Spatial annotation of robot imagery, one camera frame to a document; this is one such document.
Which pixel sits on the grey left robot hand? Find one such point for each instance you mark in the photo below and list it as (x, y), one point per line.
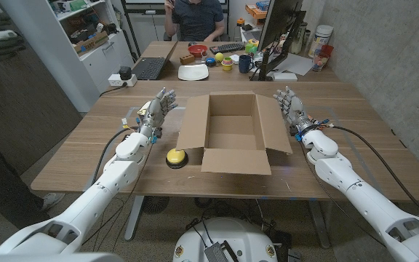
(155, 113)

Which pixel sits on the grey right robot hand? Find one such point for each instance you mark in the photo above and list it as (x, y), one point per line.
(295, 111)

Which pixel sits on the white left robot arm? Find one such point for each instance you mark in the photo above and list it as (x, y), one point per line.
(86, 207)

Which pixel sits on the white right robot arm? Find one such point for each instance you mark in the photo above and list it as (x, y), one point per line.
(369, 207)

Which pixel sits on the black laptop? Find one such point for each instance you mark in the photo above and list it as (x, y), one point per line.
(149, 67)

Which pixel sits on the white paper sheet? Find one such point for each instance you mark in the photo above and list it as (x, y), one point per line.
(297, 64)

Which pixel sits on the yellow push button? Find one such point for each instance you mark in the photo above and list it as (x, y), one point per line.
(176, 156)

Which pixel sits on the black power adapter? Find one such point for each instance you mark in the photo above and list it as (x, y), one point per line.
(125, 72)

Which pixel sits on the white power strip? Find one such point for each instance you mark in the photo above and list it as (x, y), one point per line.
(114, 81)

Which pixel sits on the white plate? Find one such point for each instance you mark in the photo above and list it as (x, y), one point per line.
(193, 72)

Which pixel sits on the brown brick block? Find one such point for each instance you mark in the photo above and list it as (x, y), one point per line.
(187, 59)

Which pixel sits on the dark blue mug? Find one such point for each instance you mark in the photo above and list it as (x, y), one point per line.
(245, 64)

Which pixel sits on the blue round toy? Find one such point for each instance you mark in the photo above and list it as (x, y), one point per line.
(210, 62)

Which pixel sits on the red bowl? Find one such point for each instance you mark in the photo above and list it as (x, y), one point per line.
(198, 50)

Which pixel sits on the green cup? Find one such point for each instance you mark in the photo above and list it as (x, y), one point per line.
(251, 48)

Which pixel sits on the white shelf cabinet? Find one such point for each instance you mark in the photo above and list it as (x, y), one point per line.
(96, 62)

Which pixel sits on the open cardboard box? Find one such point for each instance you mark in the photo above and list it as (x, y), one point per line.
(235, 162)

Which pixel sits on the white canister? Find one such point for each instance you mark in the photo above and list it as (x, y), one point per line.
(320, 36)

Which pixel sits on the colourful stacked cups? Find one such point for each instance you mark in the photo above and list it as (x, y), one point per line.
(227, 64)

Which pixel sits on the yellow ball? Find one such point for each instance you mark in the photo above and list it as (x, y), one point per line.
(219, 57)

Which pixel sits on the black computer monitor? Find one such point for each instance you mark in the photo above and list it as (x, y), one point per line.
(278, 22)

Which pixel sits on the black round grille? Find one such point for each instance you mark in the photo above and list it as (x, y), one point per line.
(155, 205)

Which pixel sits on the black keyboard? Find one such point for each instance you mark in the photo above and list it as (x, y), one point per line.
(227, 48)

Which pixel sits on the cardboard box on shelf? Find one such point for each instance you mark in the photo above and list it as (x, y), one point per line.
(91, 43)

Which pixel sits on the seated person dark shirt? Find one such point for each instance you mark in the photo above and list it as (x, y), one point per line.
(196, 18)

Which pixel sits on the orange box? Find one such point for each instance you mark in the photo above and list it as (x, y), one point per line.
(256, 11)

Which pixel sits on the grey table leg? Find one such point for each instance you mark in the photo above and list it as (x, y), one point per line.
(319, 223)
(134, 218)

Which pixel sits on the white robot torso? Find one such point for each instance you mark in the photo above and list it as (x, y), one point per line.
(227, 233)

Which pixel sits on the grey finned module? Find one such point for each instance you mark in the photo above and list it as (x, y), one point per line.
(216, 253)

